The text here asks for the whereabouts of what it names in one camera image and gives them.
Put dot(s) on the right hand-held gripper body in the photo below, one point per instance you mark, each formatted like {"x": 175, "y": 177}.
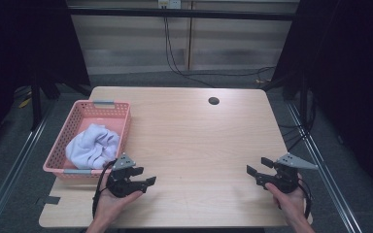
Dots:
{"x": 283, "y": 179}

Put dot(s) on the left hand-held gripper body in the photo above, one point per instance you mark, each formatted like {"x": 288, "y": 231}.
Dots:
{"x": 120, "y": 184}

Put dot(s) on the lavender printed towel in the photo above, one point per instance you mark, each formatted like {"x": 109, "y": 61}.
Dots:
{"x": 90, "y": 146}

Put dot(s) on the pink plastic basket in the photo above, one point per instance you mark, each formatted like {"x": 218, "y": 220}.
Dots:
{"x": 89, "y": 114}

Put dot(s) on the person's left hand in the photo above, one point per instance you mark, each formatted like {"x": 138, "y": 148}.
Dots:
{"x": 110, "y": 207}

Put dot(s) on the person's right hand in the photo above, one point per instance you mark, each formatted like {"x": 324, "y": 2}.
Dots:
{"x": 293, "y": 204}

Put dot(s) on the black tape strip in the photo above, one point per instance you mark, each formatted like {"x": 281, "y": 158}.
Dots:
{"x": 51, "y": 200}

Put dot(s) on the black metal stand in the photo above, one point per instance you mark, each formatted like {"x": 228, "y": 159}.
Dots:
{"x": 36, "y": 103}

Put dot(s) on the black curtain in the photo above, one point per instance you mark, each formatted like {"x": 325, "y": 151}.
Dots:
{"x": 353, "y": 81}
{"x": 19, "y": 42}

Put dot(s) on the metal floor rail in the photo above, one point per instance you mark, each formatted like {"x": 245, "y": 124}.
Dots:
{"x": 16, "y": 161}
{"x": 323, "y": 168}

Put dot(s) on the black horizontal frame bar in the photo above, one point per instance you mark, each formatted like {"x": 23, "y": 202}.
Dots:
{"x": 181, "y": 14}

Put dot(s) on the white wall socket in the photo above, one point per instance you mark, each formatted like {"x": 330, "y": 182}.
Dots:
{"x": 170, "y": 3}

